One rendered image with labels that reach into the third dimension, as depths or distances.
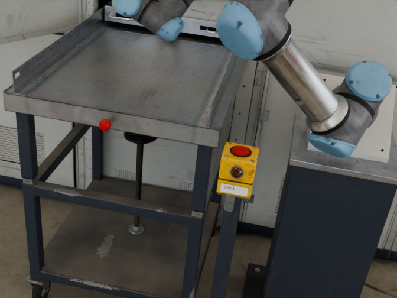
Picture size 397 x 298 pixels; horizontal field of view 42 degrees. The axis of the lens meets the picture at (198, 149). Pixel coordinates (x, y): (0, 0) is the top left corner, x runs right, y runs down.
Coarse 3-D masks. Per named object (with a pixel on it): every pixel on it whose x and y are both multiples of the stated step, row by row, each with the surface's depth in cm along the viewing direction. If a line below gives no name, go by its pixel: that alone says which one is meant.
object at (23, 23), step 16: (0, 0) 176; (16, 0) 181; (32, 0) 186; (48, 0) 191; (64, 0) 196; (0, 16) 179; (16, 16) 183; (32, 16) 188; (48, 16) 193; (64, 16) 199; (0, 32) 181; (16, 32) 186; (32, 32) 191; (48, 32) 193
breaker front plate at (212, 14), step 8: (112, 0) 203; (200, 0) 196; (208, 0) 196; (216, 0) 195; (224, 0) 194; (192, 8) 198; (200, 8) 198; (208, 8) 197; (216, 8) 197; (184, 16) 200; (192, 16) 200; (200, 16) 199; (208, 16) 199; (216, 16) 198
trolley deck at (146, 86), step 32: (128, 32) 202; (64, 64) 168; (96, 64) 171; (128, 64) 173; (160, 64) 176; (192, 64) 179; (32, 96) 146; (64, 96) 148; (96, 96) 150; (128, 96) 152; (160, 96) 154; (192, 96) 156; (224, 96) 158; (128, 128) 144; (160, 128) 142; (192, 128) 140; (224, 128) 151
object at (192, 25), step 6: (108, 6) 203; (108, 12) 204; (108, 18) 205; (186, 18) 199; (192, 18) 199; (198, 18) 200; (132, 24) 205; (138, 24) 204; (186, 24) 200; (192, 24) 200; (198, 24) 200; (204, 24) 199; (210, 24) 199; (186, 30) 202; (192, 30) 201; (198, 30) 201; (204, 30) 200; (210, 30) 200; (210, 36) 201; (216, 36) 200
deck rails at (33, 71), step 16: (96, 16) 198; (80, 32) 185; (96, 32) 198; (48, 48) 162; (64, 48) 174; (80, 48) 181; (32, 64) 154; (48, 64) 164; (224, 64) 181; (16, 80) 145; (32, 80) 154; (224, 80) 160; (208, 112) 147
